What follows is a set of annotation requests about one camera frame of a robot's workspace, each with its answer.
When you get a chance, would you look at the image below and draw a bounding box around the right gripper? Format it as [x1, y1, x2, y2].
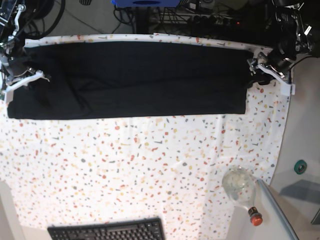
[3, 53, 35, 84]

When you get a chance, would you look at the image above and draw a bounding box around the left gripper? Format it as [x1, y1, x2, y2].
[251, 48, 297, 86]

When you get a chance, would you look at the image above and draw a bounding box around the black t-shirt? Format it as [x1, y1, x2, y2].
[7, 42, 253, 120]

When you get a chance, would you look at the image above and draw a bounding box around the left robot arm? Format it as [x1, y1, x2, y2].
[247, 0, 320, 86]

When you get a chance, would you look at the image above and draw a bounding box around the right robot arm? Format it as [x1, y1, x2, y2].
[0, 0, 66, 86]

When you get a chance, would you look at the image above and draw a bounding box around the green tape roll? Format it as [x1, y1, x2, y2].
[294, 159, 308, 175]

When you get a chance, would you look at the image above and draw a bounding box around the clear glass bottle orange cap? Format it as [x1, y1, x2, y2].
[222, 166, 263, 227]

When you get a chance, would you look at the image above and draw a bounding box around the terrazzo patterned tablecloth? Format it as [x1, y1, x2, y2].
[0, 34, 290, 240]

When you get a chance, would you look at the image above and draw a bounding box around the blue box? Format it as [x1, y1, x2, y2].
[111, 0, 189, 8]

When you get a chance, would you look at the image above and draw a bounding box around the black keyboard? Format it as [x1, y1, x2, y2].
[47, 218, 166, 240]

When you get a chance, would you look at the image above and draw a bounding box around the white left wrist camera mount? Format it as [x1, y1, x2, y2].
[247, 54, 296, 97]

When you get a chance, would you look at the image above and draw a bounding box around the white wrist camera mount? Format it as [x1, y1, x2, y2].
[0, 70, 50, 104]
[247, 54, 296, 97]

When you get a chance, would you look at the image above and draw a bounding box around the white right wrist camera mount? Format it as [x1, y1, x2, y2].
[0, 70, 50, 104]

